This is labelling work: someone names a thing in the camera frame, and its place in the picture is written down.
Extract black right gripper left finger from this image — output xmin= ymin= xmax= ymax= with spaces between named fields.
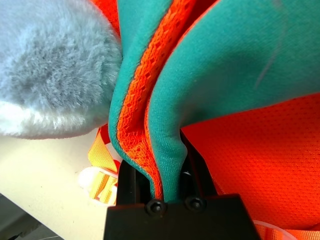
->
xmin=116 ymin=159 xmax=156 ymax=207

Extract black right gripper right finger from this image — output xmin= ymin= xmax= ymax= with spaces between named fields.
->
xmin=178 ymin=129 xmax=219 ymax=200

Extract teal and orange backpack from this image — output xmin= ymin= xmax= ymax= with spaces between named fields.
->
xmin=77 ymin=0 xmax=320 ymax=240

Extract grey plush whale keychain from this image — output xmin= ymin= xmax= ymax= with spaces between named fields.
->
xmin=0 ymin=0 xmax=123 ymax=140

